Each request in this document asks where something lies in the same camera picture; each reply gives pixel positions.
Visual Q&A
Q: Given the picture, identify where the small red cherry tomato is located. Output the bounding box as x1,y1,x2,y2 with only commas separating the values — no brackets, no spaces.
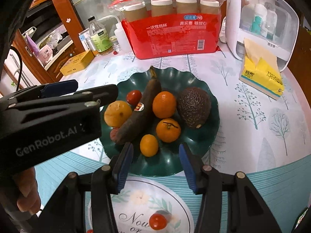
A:
126,90,142,107

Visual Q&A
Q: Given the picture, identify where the overripe brown banana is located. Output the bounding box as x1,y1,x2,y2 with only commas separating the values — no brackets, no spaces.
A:
115,66,162,145

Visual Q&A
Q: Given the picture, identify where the large orange mandarin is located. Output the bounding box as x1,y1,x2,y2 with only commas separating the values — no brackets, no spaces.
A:
152,91,176,119

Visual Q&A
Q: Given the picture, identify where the small yellow kumquat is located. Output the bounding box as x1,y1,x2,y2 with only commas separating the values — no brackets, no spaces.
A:
140,134,159,157

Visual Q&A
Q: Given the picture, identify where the small orange tangerine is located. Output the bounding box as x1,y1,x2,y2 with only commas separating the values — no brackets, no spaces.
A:
155,118,181,143

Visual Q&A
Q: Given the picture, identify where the large red tomato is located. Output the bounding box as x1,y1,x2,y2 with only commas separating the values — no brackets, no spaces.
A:
149,213,168,230

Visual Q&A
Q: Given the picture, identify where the left hand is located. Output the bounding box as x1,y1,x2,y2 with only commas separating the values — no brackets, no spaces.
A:
14,167,41,215

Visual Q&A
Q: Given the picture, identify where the yellow passion fruit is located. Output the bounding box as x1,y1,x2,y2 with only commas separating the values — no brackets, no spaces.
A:
104,100,132,128

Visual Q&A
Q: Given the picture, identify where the yellow cardboard box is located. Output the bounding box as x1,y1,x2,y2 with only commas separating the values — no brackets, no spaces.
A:
60,50,94,76

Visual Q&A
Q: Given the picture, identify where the small glass jar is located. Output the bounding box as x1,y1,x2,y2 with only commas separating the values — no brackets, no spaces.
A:
109,35,121,52

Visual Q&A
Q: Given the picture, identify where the white squeeze bottle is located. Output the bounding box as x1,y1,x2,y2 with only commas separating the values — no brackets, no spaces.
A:
99,15,132,53

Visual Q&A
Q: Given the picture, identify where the clear bottle green label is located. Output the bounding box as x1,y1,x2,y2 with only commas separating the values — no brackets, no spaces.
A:
88,16,113,55

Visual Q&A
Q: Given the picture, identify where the white blue small box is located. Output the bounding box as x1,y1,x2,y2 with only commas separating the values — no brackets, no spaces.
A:
79,28,90,51

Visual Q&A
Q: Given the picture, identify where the dark brown avocado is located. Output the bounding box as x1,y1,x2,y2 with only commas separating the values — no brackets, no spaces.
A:
177,87,211,129

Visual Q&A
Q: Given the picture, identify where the dark green leaf plate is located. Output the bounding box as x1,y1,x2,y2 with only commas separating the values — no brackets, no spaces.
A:
99,67,220,177

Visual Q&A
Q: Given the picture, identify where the red paper cup package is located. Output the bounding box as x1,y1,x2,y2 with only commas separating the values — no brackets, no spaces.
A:
109,0,228,59

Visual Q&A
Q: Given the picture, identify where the yellow tissue pack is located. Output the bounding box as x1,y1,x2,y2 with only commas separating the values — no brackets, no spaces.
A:
239,38,285,100

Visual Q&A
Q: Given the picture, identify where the black cable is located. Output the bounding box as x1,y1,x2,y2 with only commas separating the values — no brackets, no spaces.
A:
9,46,24,92

